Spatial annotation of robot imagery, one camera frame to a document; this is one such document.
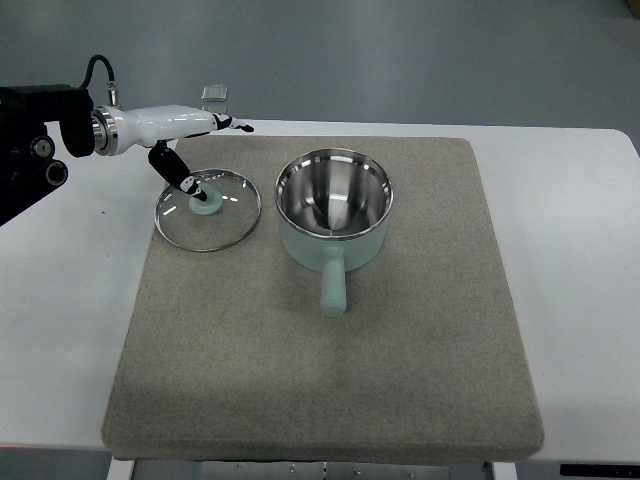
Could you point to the clear acrylic stand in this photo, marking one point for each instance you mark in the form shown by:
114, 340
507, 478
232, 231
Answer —
213, 98

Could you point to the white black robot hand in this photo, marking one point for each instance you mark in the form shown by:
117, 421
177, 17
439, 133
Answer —
116, 131

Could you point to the mint green saucepan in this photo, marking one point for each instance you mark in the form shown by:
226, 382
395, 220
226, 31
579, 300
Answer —
333, 207

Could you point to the glass lid with green knob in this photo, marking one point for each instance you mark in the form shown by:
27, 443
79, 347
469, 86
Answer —
228, 215

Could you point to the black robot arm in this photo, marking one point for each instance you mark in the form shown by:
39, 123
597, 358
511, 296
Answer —
29, 171

